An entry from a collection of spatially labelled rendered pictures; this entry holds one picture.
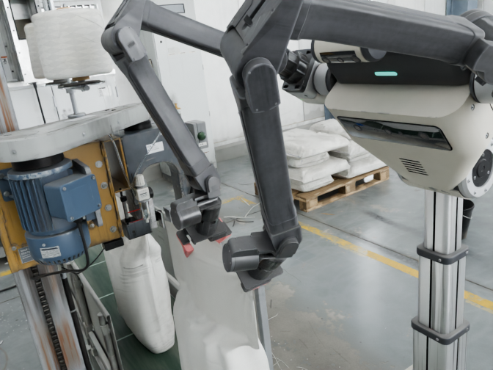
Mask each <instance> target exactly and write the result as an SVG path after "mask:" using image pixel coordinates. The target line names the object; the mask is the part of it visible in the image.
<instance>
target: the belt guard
mask: <svg viewBox="0 0 493 370"><path fill-rule="evenodd" d="M112 109H116V110H114V111H112ZM86 115H95V116H92V117H87V118H84V119H81V120H76V121H73V122H64V121H67V120H72V119H75V118H72V119H68V118H67V119H64V120H58V121H54V122H51V123H45V124H42V125H38V126H32V127H29V128H24V129H20V130H17V131H11V132H8V133H5V134H0V162H4V163H6V162H23V161H28V160H33V159H40V158H44V157H47V156H53V155H56V154H58V153H62V152H65V151H67V150H70V149H72V148H76V147H78V146H80V145H83V144H86V143H88V142H91V141H93V140H96V139H99V138H101V137H104V136H106V135H109V134H112V133H114V132H116V131H119V130H122V129H124V128H127V127H129V126H133V125H135V124H137V123H141V122H143V121H146V120H148V119H149V114H148V111H147V110H146V108H145V106H144V105H143V103H134V104H126V105H122V106H117V107H114V108H110V109H109V110H108V111H105V109H104V110H100V111H97V112H92V113H89V114H86Z"/></svg>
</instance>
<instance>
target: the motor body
mask: <svg viewBox="0 0 493 370"><path fill-rule="evenodd" d="M72 165H73V164H72V161H71V160H70V159H67V158H64V159H63V161H61V162H59V163H57V164H53V165H51V166H48V167H42V168H39V169H34V170H14V169H11V170H9V171H8V172H7V176H8V178H9V180H8V181H9V184H10V188H11V191H12V196H13V198H14V201H15V205H16V208H17V211H18V216H19V218H20V221H21V225H22V228H23V230H25V231H26V232H25V238H26V242H27V244H28V247H29V252H30V254H31V256H32V258H33V259H34V260H35V261H36V262H37V263H39V264H43V265H58V264H64V263H67V262H70V261H73V260H75V259H77V258H79V257H80V256H82V255H83V254H85V252H84V246H83V243H82V240H81V235H80V232H79V230H78V226H77V224H76V223H74V222H73V221H72V222H67V221H66V220H63V219H60V218H56V217H52V216H51V214H50V211H49V208H48V203H47V200H46V197H45V192H44V189H43V187H44V185H45V184H47V183H50V182H52V181H55V180H58V179H60V178H64V177H66V176H69V175H72V174H73V171H72V169H70V167H72ZM81 225H82V229H83V233H84V238H85V241H86V243H87V249H89V246H90V243H91V238H90V232H89V228H88V225H87V221H86V220H82V223H81Z"/></svg>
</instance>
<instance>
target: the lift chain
mask: <svg viewBox="0 0 493 370"><path fill-rule="evenodd" d="M30 268H31V271H32V275H33V277H34V276H35V275H38V276H39V275H40V274H39V271H38V268H37V265H35V267H30ZM35 270H37V271H36V272H33V271H35ZM36 280H39V281H37V282H36ZM36 280H34V282H35V285H36V289H37V293H38V295H39V298H40V303H41V305H42V308H43V312H44V316H45V320H46V321H47V325H48V329H49V332H50V335H51V339H52V342H53V345H54V349H55V352H56V356H57V359H58V361H59V367H60V368H61V370H67V366H66V363H65V359H64V356H63V354H62V349H61V346H60V342H59V339H58V336H57V333H56V329H55V326H54V322H53V318H52V316H51V312H50V308H49V306H48V300H47V299H46V295H45V291H44V288H43V284H42V281H41V278H39V279H36ZM39 284H40V285H41V286H37V285H39ZM39 289H42V290H40V291H39ZM42 293H43V295H41V294H42ZM42 298H45V299H44V300H42ZM44 302H46V304H43V303H44ZM45 307H47V308H46V309H44V308H45ZM47 311H48V312H49V313H45V312H47ZM47 316H50V317H48V318H47ZM50 320H51V321H50ZM48 321H50V322H48ZM51 324H52V326H50V327H49V325H51ZM52 329H53V330H52ZM51 330H52V331H51ZM53 333H55V334H53ZM52 334H53V335H52ZM54 338H55V339H54ZM57 341H58V342H57ZM55 342H57V343H55ZM57 346H58V347H57ZM56 347H57V348H56ZM58 350H60V351H58ZM57 351H58V352H57ZM60 354H61V355H60ZM58 355H60V356H58ZM61 358H62V359H61ZM60 359H61V360H60ZM63 362H64V363H63ZM61 363H62V364H61ZM63 366H64V368H62V367H63Z"/></svg>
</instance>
